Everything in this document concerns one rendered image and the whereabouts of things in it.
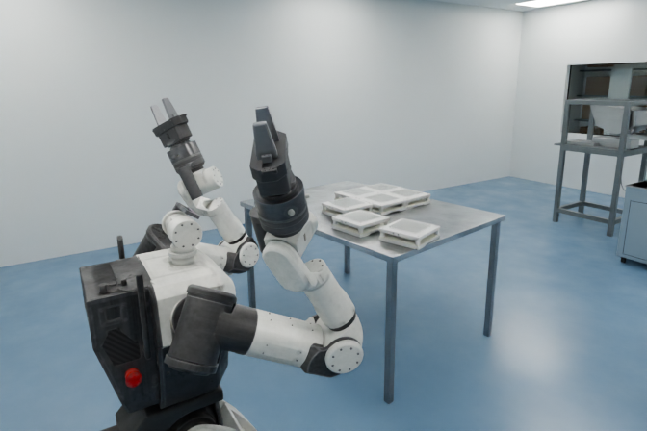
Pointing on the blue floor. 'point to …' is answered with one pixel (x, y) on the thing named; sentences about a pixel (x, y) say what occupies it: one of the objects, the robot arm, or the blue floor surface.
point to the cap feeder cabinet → (634, 224)
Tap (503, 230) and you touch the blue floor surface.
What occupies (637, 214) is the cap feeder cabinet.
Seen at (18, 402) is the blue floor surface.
